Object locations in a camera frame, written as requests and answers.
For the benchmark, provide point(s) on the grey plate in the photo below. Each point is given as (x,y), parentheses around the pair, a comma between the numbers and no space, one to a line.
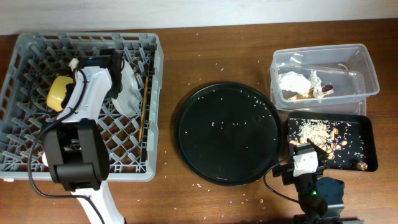
(127,98)

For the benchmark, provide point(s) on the wooden chopstick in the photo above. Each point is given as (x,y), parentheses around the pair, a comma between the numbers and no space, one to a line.
(144,102)

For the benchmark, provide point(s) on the food scraps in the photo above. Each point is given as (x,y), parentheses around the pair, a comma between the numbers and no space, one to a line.
(341,140)

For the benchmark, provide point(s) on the clear plastic bin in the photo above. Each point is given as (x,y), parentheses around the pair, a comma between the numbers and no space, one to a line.
(347,68)

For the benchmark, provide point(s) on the grey dishwasher rack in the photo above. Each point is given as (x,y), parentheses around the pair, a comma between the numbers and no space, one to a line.
(37,59)

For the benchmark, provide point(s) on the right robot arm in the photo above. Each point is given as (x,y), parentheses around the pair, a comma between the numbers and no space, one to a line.
(319,197)

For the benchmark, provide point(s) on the pink cup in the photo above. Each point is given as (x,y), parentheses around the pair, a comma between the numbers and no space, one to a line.
(44,160)

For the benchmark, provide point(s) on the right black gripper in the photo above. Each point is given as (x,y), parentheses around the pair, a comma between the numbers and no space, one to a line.
(287,171)

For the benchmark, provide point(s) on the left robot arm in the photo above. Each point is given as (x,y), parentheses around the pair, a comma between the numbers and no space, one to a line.
(74,150)

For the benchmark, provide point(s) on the black rectangular tray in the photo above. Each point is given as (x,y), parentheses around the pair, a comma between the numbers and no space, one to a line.
(366,129)

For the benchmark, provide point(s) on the yellow bowl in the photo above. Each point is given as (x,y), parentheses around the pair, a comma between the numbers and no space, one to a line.
(58,93)

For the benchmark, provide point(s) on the white napkin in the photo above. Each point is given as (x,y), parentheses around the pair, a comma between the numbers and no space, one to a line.
(303,87)

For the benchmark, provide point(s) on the gold snack wrapper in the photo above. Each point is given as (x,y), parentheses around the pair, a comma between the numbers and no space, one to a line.
(326,89)

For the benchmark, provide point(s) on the round black tray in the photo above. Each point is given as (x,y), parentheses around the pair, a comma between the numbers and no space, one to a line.
(228,133)

